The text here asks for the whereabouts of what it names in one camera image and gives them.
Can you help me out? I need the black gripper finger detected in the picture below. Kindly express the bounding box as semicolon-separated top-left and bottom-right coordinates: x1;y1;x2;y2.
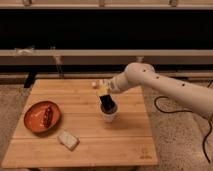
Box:
100;95;115;113

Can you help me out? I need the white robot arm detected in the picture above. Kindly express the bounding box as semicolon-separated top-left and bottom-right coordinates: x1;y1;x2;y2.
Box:
93;63;213;121

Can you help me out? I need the white ceramic cup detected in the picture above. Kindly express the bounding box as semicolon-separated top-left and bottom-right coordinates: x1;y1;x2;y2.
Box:
100;104;117;123

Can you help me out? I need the brown food piece on plate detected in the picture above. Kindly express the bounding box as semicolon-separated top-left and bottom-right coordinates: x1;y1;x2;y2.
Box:
43;106;53;128

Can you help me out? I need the orange round plate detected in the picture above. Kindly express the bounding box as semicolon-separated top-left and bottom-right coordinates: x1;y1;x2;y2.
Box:
24;101;62;133

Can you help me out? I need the black cable on floor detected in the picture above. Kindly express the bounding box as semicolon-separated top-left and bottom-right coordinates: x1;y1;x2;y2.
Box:
153;78;213;164

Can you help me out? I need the grey horizontal rail beam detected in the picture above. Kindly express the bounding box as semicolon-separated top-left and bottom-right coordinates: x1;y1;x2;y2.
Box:
0;49;213;66

